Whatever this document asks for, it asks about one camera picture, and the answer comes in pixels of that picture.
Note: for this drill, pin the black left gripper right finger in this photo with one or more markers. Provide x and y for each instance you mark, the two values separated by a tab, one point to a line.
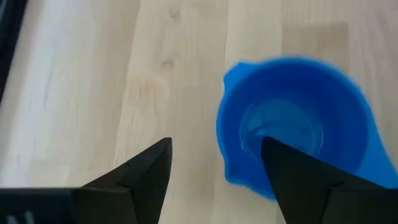
311	199

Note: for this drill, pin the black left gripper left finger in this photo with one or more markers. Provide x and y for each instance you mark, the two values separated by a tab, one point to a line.
136	193

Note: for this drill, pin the black table frame rail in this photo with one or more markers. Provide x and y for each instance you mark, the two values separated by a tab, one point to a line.
9	37

